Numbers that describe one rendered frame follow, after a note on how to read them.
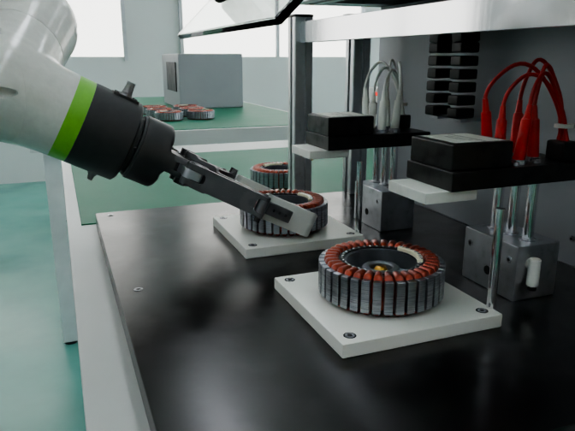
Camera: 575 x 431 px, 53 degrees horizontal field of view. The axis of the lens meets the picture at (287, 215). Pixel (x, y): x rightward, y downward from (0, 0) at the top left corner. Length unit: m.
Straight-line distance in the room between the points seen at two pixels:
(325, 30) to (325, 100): 4.87
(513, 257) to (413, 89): 0.42
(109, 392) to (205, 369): 0.08
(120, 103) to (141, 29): 4.56
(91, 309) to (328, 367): 0.27
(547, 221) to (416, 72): 0.32
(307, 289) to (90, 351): 0.20
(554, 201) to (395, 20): 0.27
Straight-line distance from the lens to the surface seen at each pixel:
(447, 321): 0.50
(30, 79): 0.63
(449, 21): 0.60
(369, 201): 0.79
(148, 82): 5.21
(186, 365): 0.45
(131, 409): 0.45
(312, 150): 0.71
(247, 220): 0.71
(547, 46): 0.72
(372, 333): 0.47
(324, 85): 5.68
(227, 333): 0.49
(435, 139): 0.53
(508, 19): 0.53
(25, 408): 1.95
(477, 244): 0.61
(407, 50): 0.94
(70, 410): 1.89
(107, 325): 0.58
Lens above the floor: 0.99
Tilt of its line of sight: 15 degrees down
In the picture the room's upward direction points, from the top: straight up
